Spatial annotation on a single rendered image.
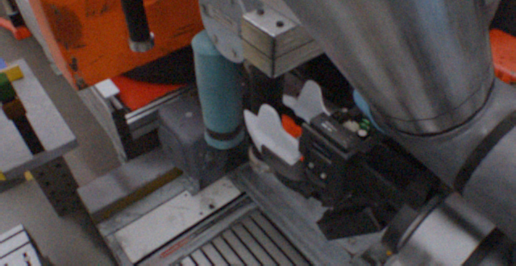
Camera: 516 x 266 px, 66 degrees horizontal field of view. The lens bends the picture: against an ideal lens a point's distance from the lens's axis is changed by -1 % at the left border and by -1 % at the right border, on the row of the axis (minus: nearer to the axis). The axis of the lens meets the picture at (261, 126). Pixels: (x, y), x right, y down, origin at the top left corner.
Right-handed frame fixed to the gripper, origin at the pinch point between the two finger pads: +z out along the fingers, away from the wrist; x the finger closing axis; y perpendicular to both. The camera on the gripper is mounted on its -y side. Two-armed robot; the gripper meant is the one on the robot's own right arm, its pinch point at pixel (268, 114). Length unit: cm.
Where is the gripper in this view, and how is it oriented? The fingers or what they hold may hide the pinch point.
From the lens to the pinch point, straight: 46.1
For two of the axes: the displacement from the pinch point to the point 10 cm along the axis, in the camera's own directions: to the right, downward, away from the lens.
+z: -6.3, -5.5, 5.5
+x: -7.8, 4.4, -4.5
